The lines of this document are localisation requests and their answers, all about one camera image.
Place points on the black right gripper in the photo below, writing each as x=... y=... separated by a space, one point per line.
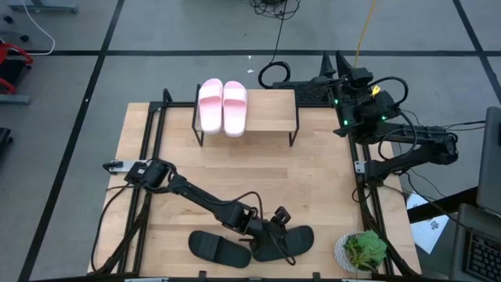
x=344 y=92

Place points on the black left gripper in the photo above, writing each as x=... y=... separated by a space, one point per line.
x=268 y=235

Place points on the black rubber slide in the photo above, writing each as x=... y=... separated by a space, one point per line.
x=215 y=246
x=301 y=239

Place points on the wooden shelf with black frame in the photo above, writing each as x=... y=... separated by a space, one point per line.
x=270 y=109

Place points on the pink rubber slide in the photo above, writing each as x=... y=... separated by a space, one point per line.
x=210 y=105
x=235 y=109

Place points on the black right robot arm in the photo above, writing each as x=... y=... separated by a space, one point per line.
x=415 y=137

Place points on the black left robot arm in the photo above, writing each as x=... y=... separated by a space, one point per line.
x=195 y=196

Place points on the green succulent in white pot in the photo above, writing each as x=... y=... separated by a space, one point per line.
x=366 y=250

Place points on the white paper sheet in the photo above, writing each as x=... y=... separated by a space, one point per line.
x=430 y=231

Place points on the black metal bar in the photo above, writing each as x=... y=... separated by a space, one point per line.
x=442 y=203

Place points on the grey laptop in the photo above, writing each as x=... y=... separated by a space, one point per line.
x=491 y=164

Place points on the black chair base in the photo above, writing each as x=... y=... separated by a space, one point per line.
x=4 y=137

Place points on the grey desk foot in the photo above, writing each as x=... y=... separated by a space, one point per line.
x=47 y=6

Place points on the black caster wheel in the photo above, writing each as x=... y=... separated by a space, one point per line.
x=24 y=38
x=8 y=19

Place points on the red metal cart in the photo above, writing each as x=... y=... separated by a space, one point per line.
x=15 y=49

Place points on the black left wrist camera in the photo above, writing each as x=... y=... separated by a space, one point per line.
x=282 y=216

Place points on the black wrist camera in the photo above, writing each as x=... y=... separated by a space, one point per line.
x=362 y=75
x=282 y=216

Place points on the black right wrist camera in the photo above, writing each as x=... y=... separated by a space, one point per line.
x=362 y=75

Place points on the black metal table frame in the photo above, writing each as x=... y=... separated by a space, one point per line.
x=178 y=104

